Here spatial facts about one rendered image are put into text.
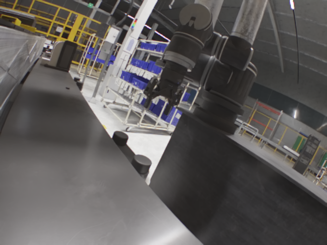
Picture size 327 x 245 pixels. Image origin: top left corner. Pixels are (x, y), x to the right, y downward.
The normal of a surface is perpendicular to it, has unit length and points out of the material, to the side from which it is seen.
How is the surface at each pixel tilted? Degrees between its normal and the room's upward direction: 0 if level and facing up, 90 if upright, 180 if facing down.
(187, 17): 90
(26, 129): 0
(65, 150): 0
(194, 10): 90
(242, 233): 90
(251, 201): 90
